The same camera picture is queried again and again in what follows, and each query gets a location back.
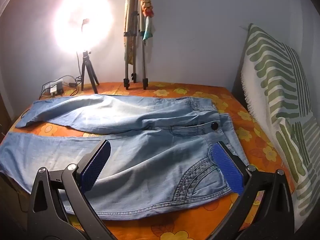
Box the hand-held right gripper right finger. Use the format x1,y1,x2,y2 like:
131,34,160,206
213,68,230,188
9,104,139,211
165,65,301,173
207,141,293,240

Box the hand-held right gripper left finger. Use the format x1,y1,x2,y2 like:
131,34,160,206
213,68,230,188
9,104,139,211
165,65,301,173
27,139,118,240

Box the light blue denim pants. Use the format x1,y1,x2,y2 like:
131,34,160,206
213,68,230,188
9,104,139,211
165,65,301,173
0,94,248,221

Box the orange floral blanket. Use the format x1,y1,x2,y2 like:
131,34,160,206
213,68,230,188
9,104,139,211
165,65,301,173
5,81,298,240

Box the white power strip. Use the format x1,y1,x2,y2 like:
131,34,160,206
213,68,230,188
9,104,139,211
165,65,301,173
42,81,63,97

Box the green striped white pillow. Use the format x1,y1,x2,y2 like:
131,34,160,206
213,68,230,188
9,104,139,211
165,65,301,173
240,23,320,233

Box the tall silver tripod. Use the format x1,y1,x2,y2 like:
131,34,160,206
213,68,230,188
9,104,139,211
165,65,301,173
123,0,148,90

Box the colourful patterned cloth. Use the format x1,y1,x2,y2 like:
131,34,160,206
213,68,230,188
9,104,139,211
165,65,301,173
124,0,157,65

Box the bright ring light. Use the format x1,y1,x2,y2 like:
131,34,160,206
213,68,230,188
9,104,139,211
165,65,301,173
54,0,115,53

